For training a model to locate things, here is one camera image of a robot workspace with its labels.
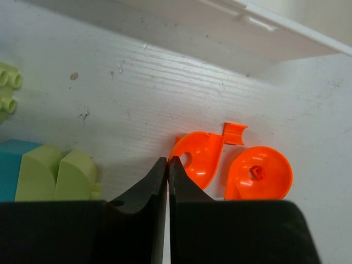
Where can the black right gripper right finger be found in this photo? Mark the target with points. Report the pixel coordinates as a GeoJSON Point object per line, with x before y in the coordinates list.
{"type": "Point", "coordinates": [187, 202]}

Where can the lower green lego block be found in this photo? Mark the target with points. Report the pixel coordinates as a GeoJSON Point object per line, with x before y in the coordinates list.
{"type": "Point", "coordinates": [47, 174]}

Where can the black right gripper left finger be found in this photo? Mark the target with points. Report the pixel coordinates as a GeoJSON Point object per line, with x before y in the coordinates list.
{"type": "Point", "coordinates": [133, 223]}

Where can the green lego block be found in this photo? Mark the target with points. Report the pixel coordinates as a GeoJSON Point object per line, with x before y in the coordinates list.
{"type": "Point", "coordinates": [47, 174]}
{"type": "Point", "coordinates": [11, 79]}

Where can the lower blue lego block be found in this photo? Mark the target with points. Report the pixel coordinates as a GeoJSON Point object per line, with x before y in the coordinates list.
{"type": "Point", "coordinates": [11, 155]}

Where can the upper green lego block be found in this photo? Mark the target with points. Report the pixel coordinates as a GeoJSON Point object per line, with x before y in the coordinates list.
{"type": "Point", "coordinates": [11, 79]}

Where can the orange round lego piece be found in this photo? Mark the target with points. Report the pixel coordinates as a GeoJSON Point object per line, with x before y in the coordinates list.
{"type": "Point", "coordinates": [259, 173]}
{"type": "Point", "coordinates": [204, 151]}

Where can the white three-compartment tray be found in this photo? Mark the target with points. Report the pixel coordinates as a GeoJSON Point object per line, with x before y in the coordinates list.
{"type": "Point", "coordinates": [238, 35]}

